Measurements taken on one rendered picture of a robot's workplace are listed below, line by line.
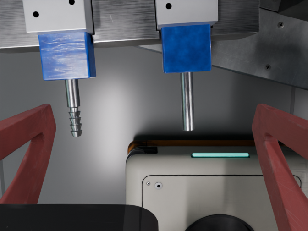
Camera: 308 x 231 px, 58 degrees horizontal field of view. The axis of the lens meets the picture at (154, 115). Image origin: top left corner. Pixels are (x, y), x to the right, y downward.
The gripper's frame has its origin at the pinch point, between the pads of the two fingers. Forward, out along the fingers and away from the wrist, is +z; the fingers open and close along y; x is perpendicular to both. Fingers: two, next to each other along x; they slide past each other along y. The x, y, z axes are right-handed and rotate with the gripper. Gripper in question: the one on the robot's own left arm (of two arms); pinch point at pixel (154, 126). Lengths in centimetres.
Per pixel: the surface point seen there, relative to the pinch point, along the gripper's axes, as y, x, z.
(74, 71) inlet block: 7.0, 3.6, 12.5
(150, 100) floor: 2, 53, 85
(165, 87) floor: -5, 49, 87
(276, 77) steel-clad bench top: -13.9, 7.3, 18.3
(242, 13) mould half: -8.0, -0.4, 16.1
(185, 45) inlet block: -2.7, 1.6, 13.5
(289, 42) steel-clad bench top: -15.1, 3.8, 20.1
